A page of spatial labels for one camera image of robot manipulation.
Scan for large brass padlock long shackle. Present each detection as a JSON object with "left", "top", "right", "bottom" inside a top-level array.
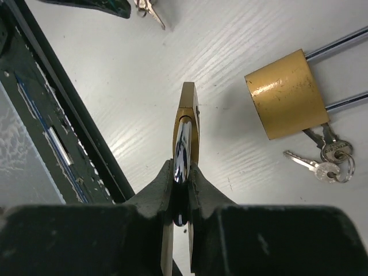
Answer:
[{"left": 244, "top": 27, "right": 367, "bottom": 140}]

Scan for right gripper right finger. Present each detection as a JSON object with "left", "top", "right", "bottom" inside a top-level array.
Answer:
[{"left": 188, "top": 165, "right": 367, "bottom": 275}]

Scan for silver keys of pillow padlock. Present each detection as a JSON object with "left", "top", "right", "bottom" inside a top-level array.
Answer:
[{"left": 134, "top": 0, "right": 166, "bottom": 30}]

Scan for silver keys of large padlock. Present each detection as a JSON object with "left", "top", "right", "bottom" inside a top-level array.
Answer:
[{"left": 283, "top": 123, "right": 356, "bottom": 183}]

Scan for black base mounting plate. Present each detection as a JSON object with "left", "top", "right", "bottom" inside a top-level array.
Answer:
[{"left": 1, "top": 1, "right": 134, "bottom": 207}]

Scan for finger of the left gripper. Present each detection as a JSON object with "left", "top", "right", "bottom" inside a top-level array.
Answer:
[{"left": 42, "top": 0, "right": 131, "bottom": 19}]

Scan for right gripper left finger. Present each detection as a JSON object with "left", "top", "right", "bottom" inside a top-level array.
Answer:
[{"left": 1, "top": 160, "right": 173, "bottom": 275}]

